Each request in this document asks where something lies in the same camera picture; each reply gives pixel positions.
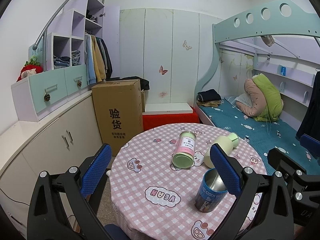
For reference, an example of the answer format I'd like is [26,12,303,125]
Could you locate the grey metal stair handrail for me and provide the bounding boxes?
[32,0,109,51]

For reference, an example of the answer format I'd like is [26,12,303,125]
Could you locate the teal bunk bed frame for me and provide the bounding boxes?
[194,0,320,128]

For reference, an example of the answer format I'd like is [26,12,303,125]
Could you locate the black clothes behind box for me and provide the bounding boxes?
[110,76,150,90]

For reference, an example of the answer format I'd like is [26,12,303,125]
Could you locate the green pink rolled quilt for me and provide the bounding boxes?
[240,74,284,122]

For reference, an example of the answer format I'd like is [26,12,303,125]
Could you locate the white wardrobe with butterflies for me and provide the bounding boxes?
[119,8,221,105]

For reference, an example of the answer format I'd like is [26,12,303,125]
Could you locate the brown cardboard box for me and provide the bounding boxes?
[92,79,143,157]

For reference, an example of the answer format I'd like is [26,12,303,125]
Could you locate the white board on red box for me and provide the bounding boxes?
[143,103,193,115]

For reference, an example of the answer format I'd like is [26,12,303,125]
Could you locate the folded dark clothes stack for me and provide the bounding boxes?
[196,89,221,107]

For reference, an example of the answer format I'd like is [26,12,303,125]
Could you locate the lilac stair shelf unit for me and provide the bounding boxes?
[46,0,120,77]

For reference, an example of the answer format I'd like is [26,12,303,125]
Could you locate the pink checkered tablecloth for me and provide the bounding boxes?
[109,122,268,240]

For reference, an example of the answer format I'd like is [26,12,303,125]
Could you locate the pale green bottle-shaped cup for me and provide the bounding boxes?
[204,133,239,168]

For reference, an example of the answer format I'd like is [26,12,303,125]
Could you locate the blue black metal tin cup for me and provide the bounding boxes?
[194,168,228,213]

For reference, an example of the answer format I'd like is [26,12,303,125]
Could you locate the red strawberry plush toy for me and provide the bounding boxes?
[17,56,43,82]

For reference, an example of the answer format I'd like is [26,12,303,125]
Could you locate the cream low cabinet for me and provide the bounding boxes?
[1,92,103,237]

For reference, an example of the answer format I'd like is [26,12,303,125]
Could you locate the hanging clothes row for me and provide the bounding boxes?
[85,33,113,85]

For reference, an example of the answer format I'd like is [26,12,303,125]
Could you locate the small blue box on shelf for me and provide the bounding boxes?
[278,65,286,76]

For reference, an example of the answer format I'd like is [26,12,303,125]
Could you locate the white pillow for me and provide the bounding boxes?
[235,93,253,109]

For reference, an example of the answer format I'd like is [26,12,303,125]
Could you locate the teal drawer cabinet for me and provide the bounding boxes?
[11,64,88,122]

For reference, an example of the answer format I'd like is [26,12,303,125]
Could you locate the red storage box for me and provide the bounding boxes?
[143,108,200,131]

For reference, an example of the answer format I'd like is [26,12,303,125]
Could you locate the teal patterned bed sheet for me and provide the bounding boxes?
[199,100,319,175]

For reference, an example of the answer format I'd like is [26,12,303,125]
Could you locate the pink green labelled can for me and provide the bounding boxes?
[172,131,196,169]

